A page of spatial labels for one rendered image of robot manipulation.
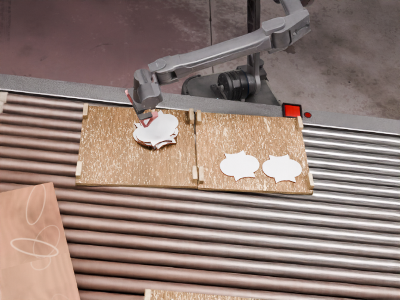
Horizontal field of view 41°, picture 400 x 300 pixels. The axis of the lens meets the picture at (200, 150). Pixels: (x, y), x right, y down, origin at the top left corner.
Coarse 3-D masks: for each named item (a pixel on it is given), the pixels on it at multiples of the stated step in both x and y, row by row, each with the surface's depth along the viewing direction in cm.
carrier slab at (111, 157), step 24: (96, 120) 195; (120, 120) 196; (96, 144) 188; (120, 144) 189; (168, 144) 192; (192, 144) 193; (96, 168) 182; (120, 168) 183; (144, 168) 184; (168, 168) 185
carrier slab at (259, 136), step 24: (216, 120) 202; (240, 120) 204; (264, 120) 205; (288, 120) 207; (216, 144) 195; (240, 144) 196; (264, 144) 198; (288, 144) 199; (216, 168) 188; (264, 192) 186; (288, 192) 186; (312, 192) 187
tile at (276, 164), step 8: (272, 160) 192; (280, 160) 193; (288, 160) 193; (264, 168) 190; (272, 168) 190; (280, 168) 191; (288, 168) 191; (296, 168) 191; (272, 176) 188; (280, 176) 188; (288, 176) 189; (296, 176) 190
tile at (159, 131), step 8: (160, 120) 192; (144, 128) 189; (152, 128) 189; (160, 128) 190; (168, 128) 190; (136, 136) 186; (144, 136) 186; (152, 136) 187; (160, 136) 187; (168, 136) 188; (152, 144) 185
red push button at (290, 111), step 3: (285, 105) 213; (288, 105) 213; (291, 105) 213; (285, 108) 212; (288, 108) 212; (291, 108) 212; (294, 108) 212; (297, 108) 212; (285, 111) 211; (288, 111) 211; (291, 111) 211; (294, 111) 211; (297, 111) 211; (285, 114) 210; (288, 114) 210; (291, 114) 210; (294, 114) 210; (297, 114) 210
